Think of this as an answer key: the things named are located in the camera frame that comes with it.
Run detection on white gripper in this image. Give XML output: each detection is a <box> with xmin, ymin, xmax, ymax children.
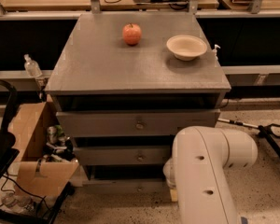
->
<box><xmin>162</xmin><ymin>159</ymin><xmax>178</xmax><ymax>203</ymax></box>

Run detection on grey bottom drawer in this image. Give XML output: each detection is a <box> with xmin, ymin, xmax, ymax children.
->
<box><xmin>82</xmin><ymin>164</ymin><xmax>169</xmax><ymax>193</ymax></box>

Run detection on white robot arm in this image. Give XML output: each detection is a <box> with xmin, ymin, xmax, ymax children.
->
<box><xmin>163</xmin><ymin>126</ymin><xmax>258</xmax><ymax>224</ymax></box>

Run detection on grey drawer cabinet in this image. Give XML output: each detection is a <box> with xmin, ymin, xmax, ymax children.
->
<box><xmin>44</xmin><ymin>11</ymin><xmax>231</xmax><ymax>194</ymax></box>

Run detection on grey top drawer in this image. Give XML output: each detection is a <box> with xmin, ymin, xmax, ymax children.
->
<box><xmin>56</xmin><ymin>109</ymin><xmax>220</xmax><ymax>137</ymax></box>

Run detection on silver metal rod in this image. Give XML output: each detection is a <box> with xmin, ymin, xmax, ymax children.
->
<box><xmin>217</xmin><ymin>119</ymin><xmax>259</xmax><ymax>129</ymax></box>

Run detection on black floor stand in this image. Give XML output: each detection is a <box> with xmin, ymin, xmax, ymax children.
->
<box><xmin>259</xmin><ymin>123</ymin><xmax>280</xmax><ymax>159</ymax></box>

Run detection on items in cardboard box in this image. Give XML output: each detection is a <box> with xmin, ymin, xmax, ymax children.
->
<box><xmin>43</xmin><ymin>125</ymin><xmax>76</xmax><ymax>162</ymax></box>

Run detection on cardboard box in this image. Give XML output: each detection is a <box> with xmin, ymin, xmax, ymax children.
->
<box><xmin>8</xmin><ymin>103</ymin><xmax>78</xmax><ymax>196</ymax></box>

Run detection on white paper bowl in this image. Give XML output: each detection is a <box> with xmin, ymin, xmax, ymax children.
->
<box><xmin>166</xmin><ymin>35</ymin><xmax>207</xmax><ymax>61</ymax></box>

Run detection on white pump bottle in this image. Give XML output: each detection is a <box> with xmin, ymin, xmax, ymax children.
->
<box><xmin>212</xmin><ymin>44</ymin><xmax>221</xmax><ymax>60</ymax></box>

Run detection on red apple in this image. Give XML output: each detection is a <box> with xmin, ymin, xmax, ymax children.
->
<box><xmin>122</xmin><ymin>23</ymin><xmax>142</xmax><ymax>46</ymax></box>

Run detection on black chair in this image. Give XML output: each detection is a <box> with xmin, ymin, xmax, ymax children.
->
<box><xmin>0</xmin><ymin>80</ymin><xmax>20</xmax><ymax>178</ymax></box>

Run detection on clear sanitizer bottle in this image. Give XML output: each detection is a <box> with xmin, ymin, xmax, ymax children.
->
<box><xmin>24</xmin><ymin>54</ymin><xmax>42</xmax><ymax>77</ymax></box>

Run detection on black floor cable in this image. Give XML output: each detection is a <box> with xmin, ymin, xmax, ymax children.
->
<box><xmin>0</xmin><ymin>168</ymin><xmax>54</xmax><ymax>217</ymax></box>

